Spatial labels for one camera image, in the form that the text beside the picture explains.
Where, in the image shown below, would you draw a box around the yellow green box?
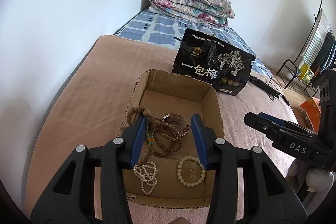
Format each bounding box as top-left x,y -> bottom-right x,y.
298,63 -> 314,84

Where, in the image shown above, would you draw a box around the black folded tripod stand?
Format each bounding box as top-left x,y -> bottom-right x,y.
248,75 -> 281,98

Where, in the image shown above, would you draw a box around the cardboard jewelry box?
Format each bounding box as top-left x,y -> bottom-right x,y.
123,70 -> 224,209

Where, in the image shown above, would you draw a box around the hanging striped clothes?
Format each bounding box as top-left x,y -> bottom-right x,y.
300,8 -> 334,73

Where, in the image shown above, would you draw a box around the white pearl bead necklace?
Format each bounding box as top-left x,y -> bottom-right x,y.
133,160 -> 159,195

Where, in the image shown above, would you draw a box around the brown wooden bead necklace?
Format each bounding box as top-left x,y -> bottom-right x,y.
126,105 -> 185,159

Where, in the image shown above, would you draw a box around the black cable with remote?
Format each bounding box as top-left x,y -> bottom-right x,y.
265,77 -> 292,106

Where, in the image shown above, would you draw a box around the black metal clothes rack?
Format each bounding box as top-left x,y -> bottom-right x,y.
276,0 -> 335,95

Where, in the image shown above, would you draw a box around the brown leather strap watch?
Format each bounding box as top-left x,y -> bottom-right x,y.
158,113 -> 189,141

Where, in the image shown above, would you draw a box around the black snack bag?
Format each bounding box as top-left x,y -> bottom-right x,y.
172,28 -> 256,96

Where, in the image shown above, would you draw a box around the right hand grey glove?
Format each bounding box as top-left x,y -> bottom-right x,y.
285,159 -> 335,215

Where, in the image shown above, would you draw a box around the orange patterned box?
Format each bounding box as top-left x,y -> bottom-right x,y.
298,97 -> 321,132

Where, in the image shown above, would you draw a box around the folded floral quilt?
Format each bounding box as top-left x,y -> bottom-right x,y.
149,0 -> 235,27

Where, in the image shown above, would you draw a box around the blue checked bed sheet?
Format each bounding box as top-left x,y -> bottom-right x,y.
112,7 -> 274,79

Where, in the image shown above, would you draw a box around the pale jade bead bracelet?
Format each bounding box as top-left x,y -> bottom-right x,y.
176,155 -> 207,187

